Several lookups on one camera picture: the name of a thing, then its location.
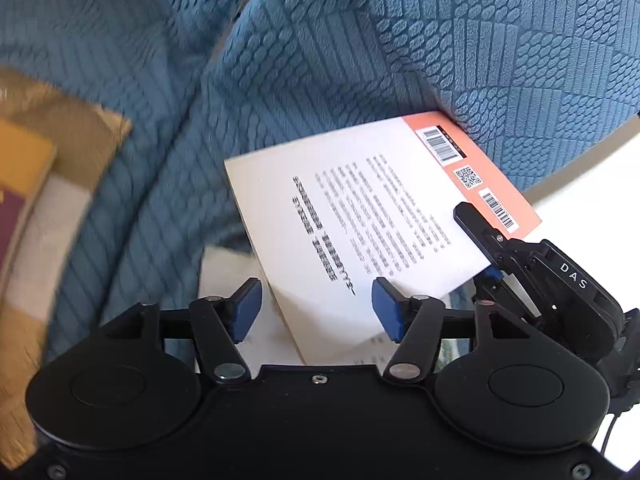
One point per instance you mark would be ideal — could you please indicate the plain white notebook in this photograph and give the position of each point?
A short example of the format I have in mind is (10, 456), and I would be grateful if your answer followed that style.
(225, 270)

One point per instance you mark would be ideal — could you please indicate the purple and tan book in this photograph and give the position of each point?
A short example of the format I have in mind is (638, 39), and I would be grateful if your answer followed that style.
(20, 160)

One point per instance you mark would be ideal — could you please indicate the blue textured sofa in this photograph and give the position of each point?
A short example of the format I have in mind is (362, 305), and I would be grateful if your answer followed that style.
(350, 35)

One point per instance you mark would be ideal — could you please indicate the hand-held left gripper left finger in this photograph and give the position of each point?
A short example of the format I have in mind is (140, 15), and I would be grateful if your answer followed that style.
(247, 310)

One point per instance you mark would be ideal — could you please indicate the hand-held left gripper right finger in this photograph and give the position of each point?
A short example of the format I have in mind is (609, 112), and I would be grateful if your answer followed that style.
(387, 310)

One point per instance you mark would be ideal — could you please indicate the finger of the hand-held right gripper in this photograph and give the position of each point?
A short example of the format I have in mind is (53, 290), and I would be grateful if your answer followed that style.
(494, 275)
(480, 227)

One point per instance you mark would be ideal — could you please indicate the tan painting-cover book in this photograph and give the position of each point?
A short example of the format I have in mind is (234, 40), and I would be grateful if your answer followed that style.
(75, 125)

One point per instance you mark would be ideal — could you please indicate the white book with orange band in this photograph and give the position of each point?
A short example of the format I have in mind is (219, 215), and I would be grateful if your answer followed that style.
(350, 210)

